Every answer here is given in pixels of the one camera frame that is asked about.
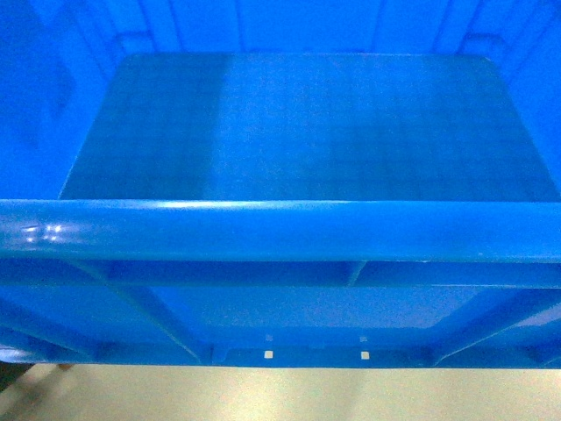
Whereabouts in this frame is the large blue plastic crate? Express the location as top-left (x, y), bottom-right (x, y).
top-left (1, 1), bottom-right (560, 369)

